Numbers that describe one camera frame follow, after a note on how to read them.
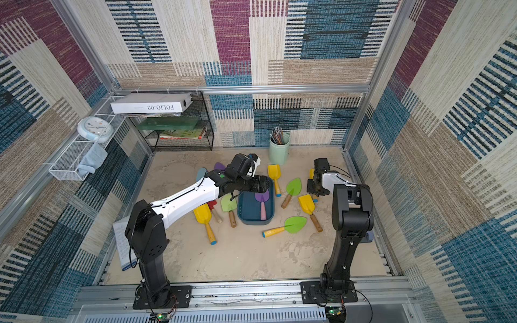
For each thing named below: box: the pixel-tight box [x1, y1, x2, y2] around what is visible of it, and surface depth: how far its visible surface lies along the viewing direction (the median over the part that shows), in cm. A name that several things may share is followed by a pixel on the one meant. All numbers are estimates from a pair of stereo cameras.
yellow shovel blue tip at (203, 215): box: [193, 203, 218, 246], surface depth 92 cm
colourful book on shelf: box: [158, 128, 204, 140], surface depth 101 cm
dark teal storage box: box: [236, 180, 275, 226], surface depth 96 cm
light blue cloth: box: [76, 142, 109, 175], surface depth 70 cm
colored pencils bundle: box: [269, 125, 284, 145], surface depth 107 cm
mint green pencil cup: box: [268, 132, 291, 165], surface depth 110 cm
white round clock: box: [76, 115, 114, 144], surface depth 76 cm
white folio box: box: [110, 93, 194, 115], surface depth 81 cm
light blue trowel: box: [196, 167, 207, 182], surface depth 114 cm
